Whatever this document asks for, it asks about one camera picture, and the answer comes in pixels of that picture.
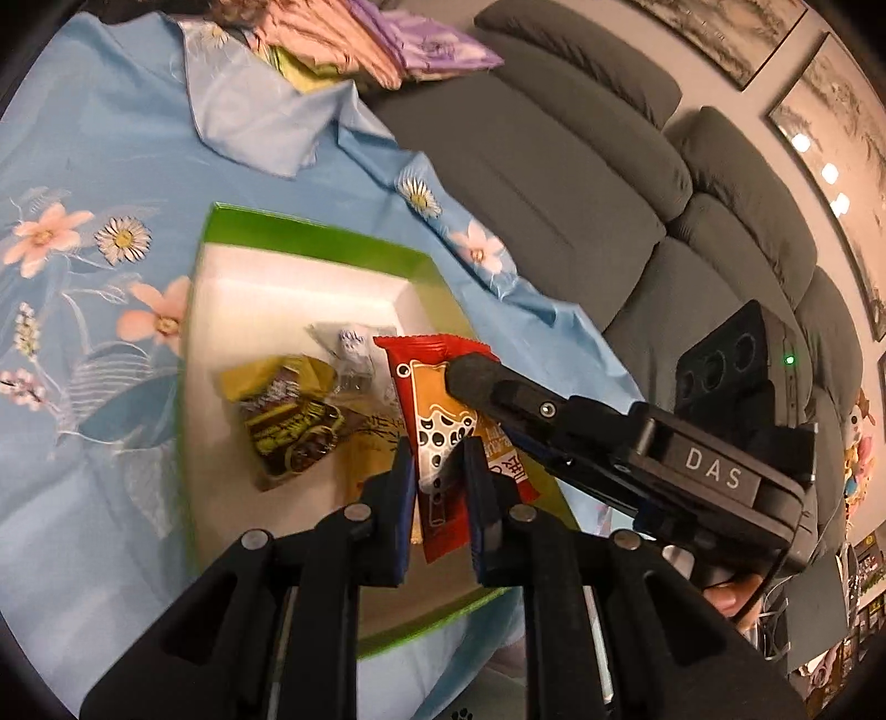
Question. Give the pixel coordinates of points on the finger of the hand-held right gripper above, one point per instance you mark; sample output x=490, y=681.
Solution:
x=595, y=488
x=512, y=398

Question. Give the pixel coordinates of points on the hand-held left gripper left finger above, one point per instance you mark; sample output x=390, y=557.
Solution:
x=401, y=505

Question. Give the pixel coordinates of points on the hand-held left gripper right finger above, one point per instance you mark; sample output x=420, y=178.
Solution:
x=477, y=505

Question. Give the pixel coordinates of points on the red snack packet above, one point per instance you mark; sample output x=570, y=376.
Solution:
x=429, y=408

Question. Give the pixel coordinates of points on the gold candy packet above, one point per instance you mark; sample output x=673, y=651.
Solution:
x=284, y=422

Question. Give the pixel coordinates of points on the green cardboard box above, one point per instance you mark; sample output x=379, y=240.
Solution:
x=277, y=291

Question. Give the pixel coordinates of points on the person's right hand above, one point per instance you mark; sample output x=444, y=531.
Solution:
x=723, y=601

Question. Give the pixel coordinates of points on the yellow snack packet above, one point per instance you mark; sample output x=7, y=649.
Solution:
x=370, y=450

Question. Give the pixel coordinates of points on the colourful plush toy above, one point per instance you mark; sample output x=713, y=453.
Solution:
x=857, y=457

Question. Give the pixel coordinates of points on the dark grey board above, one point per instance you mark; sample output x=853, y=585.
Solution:
x=817, y=609

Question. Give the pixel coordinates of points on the small clear candy packet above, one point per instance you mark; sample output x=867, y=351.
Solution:
x=349, y=353

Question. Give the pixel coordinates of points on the grey sofa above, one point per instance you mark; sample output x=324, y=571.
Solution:
x=554, y=173

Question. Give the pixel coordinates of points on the blue floral bedsheet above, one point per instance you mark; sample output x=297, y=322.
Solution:
x=90, y=519

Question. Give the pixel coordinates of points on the framed landscape painting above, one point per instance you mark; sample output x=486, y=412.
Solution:
x=727, y=31
x=844, y=173

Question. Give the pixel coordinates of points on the purple cloth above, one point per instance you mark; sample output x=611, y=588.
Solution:
x=429, y=38

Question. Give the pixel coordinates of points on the light blue pillowcase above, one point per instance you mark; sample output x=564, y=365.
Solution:
x=242, y=104

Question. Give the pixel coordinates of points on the pink striped cloth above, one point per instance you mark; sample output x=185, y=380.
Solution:
x=325, y=34

